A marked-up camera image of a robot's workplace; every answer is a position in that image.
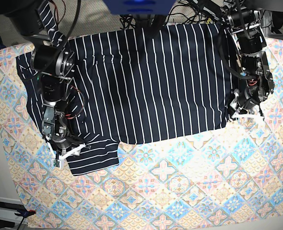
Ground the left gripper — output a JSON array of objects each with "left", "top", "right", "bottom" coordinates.
[{"left": 227, "top": 87, "right": 265, "bottom": 122}]

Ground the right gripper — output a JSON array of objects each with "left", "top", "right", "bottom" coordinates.
[{"left": 45, "top": 134, "right": 91, "bottom": 169}]

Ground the navy white striped T-shirt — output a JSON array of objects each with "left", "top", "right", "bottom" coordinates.
[{"left": 15, "top": 0, "right": 240, "bottom": 177}]

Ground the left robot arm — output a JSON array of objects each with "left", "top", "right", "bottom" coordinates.
[{"left": 218, "top": 0, "right": 274, "bottom": 120}]

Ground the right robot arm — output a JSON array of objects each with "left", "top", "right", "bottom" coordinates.
[{"left": 0, "top": 0, "right": 85, "bottom": 168}]

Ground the patterned tile tablecloth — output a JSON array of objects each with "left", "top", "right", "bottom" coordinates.
[{"left": 0, "top": 39, "right": 283, "bottom": 230}]

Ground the blue orange clamp lower left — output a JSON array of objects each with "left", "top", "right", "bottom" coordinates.
[{"left": 14, "top": 209, "right": 36, "bottom": 218}]

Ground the white box lower left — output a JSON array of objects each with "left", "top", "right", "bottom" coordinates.
[{"left": 0, "top": 197, "right": 25, "bottom": 223}]

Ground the black mount post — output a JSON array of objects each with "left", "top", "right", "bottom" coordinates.
[{"left": 146, "top": 14, "right": 167, "bottom": 30}]

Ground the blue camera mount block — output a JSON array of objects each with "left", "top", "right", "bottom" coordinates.
[{"left": 103, "top": 0, "right": 176, "bottom": 15}]

